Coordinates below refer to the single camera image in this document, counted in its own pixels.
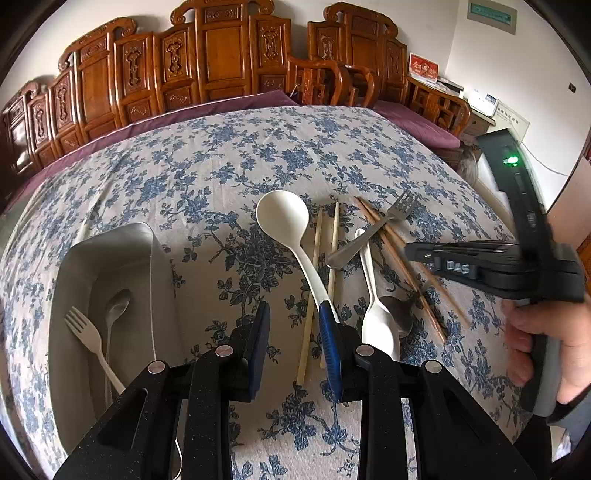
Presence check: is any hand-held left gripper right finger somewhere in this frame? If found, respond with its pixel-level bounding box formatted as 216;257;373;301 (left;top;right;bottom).
318;302;539;480

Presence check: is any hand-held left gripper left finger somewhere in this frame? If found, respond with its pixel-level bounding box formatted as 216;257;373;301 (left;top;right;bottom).
53;301;271;480

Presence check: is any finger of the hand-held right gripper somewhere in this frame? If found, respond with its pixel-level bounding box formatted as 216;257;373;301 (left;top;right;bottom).
405;242;522;263

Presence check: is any metal fork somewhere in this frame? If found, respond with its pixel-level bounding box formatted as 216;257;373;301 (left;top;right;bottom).
325;189;420;271

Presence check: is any white ladle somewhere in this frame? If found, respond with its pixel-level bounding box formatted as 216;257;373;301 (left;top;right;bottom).
256;190;342;326

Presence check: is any white rectangular tray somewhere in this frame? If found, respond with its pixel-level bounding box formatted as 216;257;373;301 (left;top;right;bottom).
47;222;188;444

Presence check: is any person's right hand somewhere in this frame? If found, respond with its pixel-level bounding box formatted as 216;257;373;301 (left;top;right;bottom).
501;258;591;407

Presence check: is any brown chopstick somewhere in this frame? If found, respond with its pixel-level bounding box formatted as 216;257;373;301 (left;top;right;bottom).
355;196;448;343
360;198;471;328

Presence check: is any white plastic spoon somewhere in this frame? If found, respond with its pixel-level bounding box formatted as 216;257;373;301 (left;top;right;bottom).
353;228;402;363

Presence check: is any metal spoon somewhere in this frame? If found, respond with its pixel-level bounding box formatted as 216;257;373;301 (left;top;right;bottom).
104;289;132;407
382;288;432;339

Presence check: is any white paper notice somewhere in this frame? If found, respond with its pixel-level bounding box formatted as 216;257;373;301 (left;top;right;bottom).
494;108;529;148

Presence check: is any wooden side cabinet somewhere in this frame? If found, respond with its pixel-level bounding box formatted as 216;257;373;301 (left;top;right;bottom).
462;111;497;139

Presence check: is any white box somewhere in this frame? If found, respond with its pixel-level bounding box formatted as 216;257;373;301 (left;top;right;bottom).
468;90;499;116

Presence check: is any small purple seat cushion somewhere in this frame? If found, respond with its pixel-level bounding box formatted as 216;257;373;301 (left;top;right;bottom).
372;99;462;149

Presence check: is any red desk calendar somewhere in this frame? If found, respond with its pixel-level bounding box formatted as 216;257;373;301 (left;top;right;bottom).
409;53;439;84

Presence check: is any white plastic fork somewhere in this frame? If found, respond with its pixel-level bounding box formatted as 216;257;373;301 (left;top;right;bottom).
65;307;126;395

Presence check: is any blue floral tablecloth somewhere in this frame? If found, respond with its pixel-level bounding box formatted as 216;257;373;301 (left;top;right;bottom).
0;105;536;480

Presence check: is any carved wooden armchair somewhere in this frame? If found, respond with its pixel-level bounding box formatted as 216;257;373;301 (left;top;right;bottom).
307;2;472;139

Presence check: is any long purple seat cushion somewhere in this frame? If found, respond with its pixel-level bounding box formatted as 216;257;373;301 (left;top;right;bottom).
2;90;298;217

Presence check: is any carved wooden sofa bench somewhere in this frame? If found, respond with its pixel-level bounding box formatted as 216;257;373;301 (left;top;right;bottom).
0;0;370;185

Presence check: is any green wall sign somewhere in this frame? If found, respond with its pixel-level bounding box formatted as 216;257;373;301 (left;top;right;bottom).
466;0;515;35

